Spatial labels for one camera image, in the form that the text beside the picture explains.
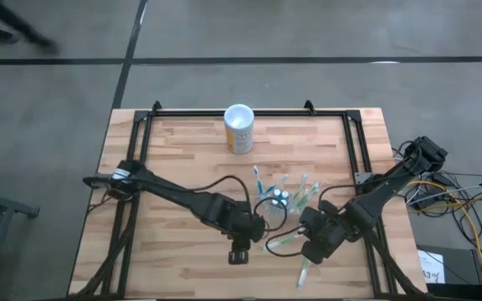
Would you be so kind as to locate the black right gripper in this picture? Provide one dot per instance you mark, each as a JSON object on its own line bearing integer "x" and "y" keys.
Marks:
{"x": 331, "y": 219}

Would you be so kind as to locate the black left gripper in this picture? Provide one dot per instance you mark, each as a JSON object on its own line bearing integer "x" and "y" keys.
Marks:
{"x": 243, "y": 223}

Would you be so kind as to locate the clear acrylic organizer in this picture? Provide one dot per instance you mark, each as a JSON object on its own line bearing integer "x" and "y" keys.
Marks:
{"x": 272, "y": 215}

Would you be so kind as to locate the blue white toothbrush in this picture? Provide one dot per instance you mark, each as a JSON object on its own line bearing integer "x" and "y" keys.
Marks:
{"x": 278, "y": 184}
{"x": 258, "y": 180}

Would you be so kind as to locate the white wipes canister yellow label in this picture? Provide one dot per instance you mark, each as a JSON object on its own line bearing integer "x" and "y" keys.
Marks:
{"x": 239, "y": 125}

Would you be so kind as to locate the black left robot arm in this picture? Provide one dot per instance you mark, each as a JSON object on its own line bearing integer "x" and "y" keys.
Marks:
{"x": 174, "y": 194}

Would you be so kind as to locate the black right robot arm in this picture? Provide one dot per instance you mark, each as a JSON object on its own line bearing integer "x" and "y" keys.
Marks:
{"x": 375, "y": 196}

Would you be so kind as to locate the white paper sheet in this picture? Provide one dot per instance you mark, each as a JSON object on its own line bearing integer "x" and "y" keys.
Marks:
{"x": 429, "y": 263}

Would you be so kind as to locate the black power brick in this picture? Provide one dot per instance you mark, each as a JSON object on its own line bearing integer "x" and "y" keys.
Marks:
{"x": 441, "y": 180}

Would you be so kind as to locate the black flat case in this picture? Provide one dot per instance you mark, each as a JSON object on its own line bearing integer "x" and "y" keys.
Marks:
{"x": 463, "y": 263}

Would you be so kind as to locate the black aluminium rig frame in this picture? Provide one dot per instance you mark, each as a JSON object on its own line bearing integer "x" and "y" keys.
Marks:
{"x": 245, "y": 113}

